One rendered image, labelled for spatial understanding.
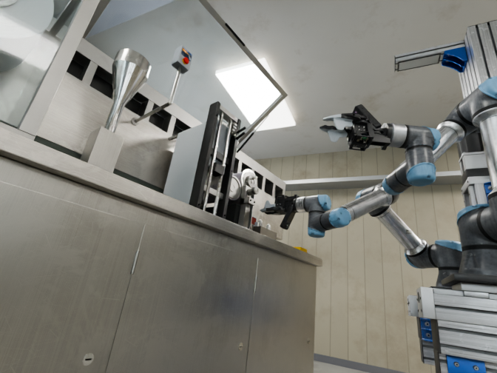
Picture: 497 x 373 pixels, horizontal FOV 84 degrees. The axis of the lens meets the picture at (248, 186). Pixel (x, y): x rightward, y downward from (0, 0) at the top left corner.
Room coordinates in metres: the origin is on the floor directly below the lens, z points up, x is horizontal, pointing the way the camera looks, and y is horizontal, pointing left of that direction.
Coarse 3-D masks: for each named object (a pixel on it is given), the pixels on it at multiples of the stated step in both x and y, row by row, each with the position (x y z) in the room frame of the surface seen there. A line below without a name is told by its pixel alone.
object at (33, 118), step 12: (84, 0) 0.50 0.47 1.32; (96, 0) 0.51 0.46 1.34; (84, 12) 0.51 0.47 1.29; (72, 24) 0.50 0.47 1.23; (84, 24) 0.51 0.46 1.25; (72, 36) 0.51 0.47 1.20; (60, 48) 0.50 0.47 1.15; (72, 48) 0.51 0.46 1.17; (60, 60) 0.50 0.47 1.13; (48, 72) 0.50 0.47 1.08; (60, 72) 0.51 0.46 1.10; (48, 84) 0.50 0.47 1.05; (36, 96) 0.50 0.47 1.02; (48, 96) 0.51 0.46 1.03; (36, 108) 0.50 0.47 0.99; (48, 108) 0.52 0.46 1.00; (24, 120) 0.50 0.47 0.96; (36, 120) 0.51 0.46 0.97; (24, 132) 0.50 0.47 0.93; (36, 132) 0.52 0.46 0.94
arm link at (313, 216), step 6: (318, 210) 1.16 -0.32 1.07; (312, 216) 1.17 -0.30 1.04; (318, 216) 1.13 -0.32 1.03; (312, 222) 1.16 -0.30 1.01; (318, 222) 1.13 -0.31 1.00; (312, 228) 1.17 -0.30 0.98; (318, 228) 1.15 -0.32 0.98; (312, 234) 1.18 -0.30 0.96; (318, 234) 1.16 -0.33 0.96; (324, 234) 1.18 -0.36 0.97
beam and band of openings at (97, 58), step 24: (96, 48) 0.99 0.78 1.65; (72, 72) 1.02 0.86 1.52; (96, 72) 1.07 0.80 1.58; (144, 96) 1.20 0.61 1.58; (144, 120) 1.23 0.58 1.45; (168, 120) 1.35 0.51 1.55; (192, 120) 1.44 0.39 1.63; (240, 168) 1.82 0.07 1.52; (264, 168) 2.03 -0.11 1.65; (264, 192) 2.05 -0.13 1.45
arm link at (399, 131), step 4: (392, 124) 0.72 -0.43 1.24; (396, 124) 0.71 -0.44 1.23; (400, 124) 0.71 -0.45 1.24; (404, 124) 0.72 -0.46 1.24; (396, 128) 0.71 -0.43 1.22; (400, 128) 0.71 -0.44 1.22; (404, 128) 0.71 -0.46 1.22; (392, 132) 0.72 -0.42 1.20; (396, 132) 0.71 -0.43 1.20; (400, 132) 0.71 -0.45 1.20; (404, 132) 0.71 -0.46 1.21; (392, 136) 0.72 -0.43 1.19; (396, 136) 0.72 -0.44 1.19; (400, 136) 0.72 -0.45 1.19; (404, 136) 0.72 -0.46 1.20; (392, 140) 0.73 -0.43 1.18; (396, 140) 0.73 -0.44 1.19; (400, 140) 0.72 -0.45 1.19; (404, 140) 0.72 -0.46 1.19; (392, 144) 0.74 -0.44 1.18; (396, 144) 0.74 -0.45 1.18; (400, 144) 0.74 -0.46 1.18
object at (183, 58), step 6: (180, 48) 0.96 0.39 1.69; (174, 54) 0.99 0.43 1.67; (180, 54) 0.97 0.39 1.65; (186, 54) 0.99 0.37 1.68; (174, 60) 0.98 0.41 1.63; (180, 60) 0.97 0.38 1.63; (186, 60) 0.98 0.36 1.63; (174, 66) 1.00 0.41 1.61; (180, 66) 0.99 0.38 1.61; (186, 66) 1.00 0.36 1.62; (180, 72) 1.03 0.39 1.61
